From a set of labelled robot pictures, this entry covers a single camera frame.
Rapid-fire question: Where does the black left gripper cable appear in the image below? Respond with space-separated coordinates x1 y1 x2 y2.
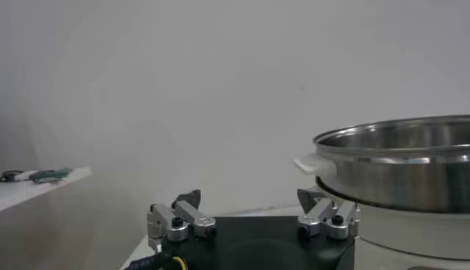
123 251 188 270

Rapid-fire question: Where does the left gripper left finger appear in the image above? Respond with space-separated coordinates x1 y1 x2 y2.
146 189 217 254

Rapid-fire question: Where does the green circuit board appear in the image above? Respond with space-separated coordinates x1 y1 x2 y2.
28 167 73 184

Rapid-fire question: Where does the white side table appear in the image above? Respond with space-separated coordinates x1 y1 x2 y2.
0 167 93 213

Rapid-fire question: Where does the white electric cooker base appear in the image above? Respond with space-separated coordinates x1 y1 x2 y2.
315 175 470 270

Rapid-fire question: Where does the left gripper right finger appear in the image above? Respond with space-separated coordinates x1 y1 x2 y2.
296 189 361 241

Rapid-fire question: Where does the small white adapter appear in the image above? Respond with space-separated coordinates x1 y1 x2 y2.
13 170 37 183

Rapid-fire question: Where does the thin black looped cable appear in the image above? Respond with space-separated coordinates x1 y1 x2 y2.
0 169 25 183

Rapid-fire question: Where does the stainless steel steamer basket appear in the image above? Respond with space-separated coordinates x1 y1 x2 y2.
293 114 470 214

